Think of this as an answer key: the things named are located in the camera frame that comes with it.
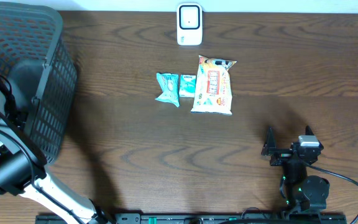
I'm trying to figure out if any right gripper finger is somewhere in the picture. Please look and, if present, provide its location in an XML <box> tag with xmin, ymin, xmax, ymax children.
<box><xmin>262</xmin><ymin>127</ymin><xmax>276</xmax><ymax>154</ymax></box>
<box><xmin>305</xmin><ymin>126</ymin><xmax>321</xmax><ymax>146</ymax></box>

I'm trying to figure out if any yellow snack bag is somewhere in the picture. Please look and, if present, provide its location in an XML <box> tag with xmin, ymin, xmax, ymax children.
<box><xmin>191</xmin><ymin>55</ymin><xmax>237</xmax><ymax>115</ymax></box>

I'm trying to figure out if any teal tissue pack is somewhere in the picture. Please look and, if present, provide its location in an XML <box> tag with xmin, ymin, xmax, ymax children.
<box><xmin>179</xmin><ymin>74</ymin><xmax>196</xmax><ymax>98</ymax></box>

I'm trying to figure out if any teal snack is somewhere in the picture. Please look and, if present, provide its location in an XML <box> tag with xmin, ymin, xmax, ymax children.
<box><xmin>155</xmin><ymin>73</ymin><xmax>180</xmax><ymax>107</ymax></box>

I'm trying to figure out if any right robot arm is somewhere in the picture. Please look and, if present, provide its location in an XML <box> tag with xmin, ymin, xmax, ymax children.
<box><xmin>261</xmin><ymin>126</ymin><xmax>330</xmax><ymax>213</ymax></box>

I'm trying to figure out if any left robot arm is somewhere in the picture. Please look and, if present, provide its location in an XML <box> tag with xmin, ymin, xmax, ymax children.
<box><xmin>0</xmin><ymin>75</ymin><xmax>116</xmax><ymax>223</ymax></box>

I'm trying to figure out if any white barcode scanner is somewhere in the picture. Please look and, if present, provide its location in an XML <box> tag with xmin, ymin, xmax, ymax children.
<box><xmin>177</xmin><ymin>3</ymin><xmax>203</xmax><ymax>46</ymax></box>

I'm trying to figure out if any grey plastic mesh basket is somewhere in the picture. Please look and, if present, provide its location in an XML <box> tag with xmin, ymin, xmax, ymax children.
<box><xmin>0</xmin><ymin>1</ymin><xmax>77</xmax><ymax>164</ymax></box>

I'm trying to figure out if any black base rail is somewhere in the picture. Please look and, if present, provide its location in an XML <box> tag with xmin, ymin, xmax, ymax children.
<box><xmin>35</xmin><ymin>212</ymin><xmax>348</xmax><ymax>224</ymax></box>

